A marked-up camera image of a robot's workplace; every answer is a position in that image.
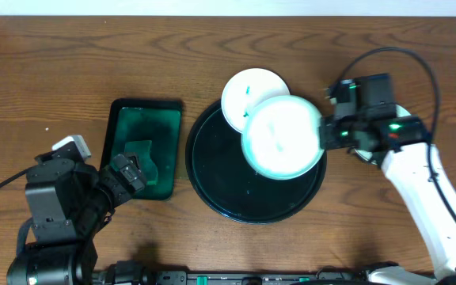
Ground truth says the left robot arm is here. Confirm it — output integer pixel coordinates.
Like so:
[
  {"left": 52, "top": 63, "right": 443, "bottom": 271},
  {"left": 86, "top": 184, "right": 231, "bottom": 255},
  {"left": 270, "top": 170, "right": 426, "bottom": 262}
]
[{"left": 6, "top": 153, "right": 146, "bottom": 284}]

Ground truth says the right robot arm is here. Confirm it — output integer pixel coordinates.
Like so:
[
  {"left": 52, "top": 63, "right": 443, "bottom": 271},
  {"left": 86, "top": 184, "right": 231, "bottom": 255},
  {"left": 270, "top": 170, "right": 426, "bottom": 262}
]
[{"left": 319, "top": 110, "right": 456, "bottom": 284}]

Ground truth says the round black tray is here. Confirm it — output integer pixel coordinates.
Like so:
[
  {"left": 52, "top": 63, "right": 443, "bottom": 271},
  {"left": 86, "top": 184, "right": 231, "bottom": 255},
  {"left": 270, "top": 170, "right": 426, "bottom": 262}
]
[{"left": 185, "top": 101, "right": 327, "bottom": 224}]

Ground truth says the black rectangular tray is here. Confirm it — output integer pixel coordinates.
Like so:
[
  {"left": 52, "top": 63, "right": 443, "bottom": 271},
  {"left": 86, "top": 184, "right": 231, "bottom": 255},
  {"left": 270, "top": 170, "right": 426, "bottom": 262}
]
[{"left": 101, "top": 98, "right": 182, "bottom": 200}]

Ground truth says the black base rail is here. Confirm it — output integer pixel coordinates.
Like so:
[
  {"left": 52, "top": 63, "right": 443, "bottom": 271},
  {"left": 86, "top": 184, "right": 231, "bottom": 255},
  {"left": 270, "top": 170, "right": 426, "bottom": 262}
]
[{"left": 92, "top": 260, "right": 369, "bottom": 285}]

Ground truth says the light green plate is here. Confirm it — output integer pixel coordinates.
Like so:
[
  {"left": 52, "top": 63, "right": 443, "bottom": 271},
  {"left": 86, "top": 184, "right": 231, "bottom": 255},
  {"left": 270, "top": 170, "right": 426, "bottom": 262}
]
[
  {"left": 241, "top": 95, "right": 325, "bottom": 181},
  {"left": 354, "top": 104, "right": 411, "bottom": 165}
]

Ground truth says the white plate with green stains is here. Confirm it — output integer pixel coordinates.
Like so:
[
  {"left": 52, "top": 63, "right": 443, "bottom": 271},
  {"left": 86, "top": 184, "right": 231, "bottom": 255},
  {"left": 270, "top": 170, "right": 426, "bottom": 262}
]
[{"left": 221, "top": 68, "right": 290, "bottom": 133}]

